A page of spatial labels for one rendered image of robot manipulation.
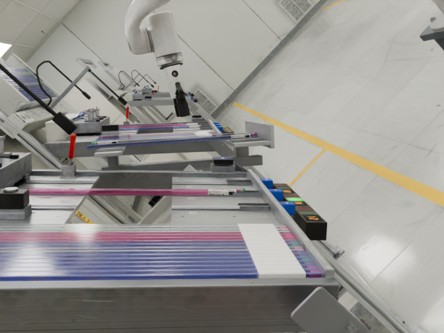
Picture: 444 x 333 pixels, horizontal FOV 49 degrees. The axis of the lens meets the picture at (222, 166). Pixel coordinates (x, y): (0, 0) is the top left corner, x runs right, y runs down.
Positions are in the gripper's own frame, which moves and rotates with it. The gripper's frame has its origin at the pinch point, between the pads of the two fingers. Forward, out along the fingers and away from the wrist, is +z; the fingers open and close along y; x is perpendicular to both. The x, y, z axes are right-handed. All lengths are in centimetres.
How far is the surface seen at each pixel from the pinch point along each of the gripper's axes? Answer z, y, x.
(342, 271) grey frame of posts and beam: 51, -35, -28
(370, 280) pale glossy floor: 76, 3, -54
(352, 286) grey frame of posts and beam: 57, -34, -31
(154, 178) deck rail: 13.1, -33.8, 14.9
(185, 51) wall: -82, 693, -116
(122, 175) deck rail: 10.6, -33.0, 22.5
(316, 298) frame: 20, -108, 4
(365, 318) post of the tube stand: 81, -10, -43
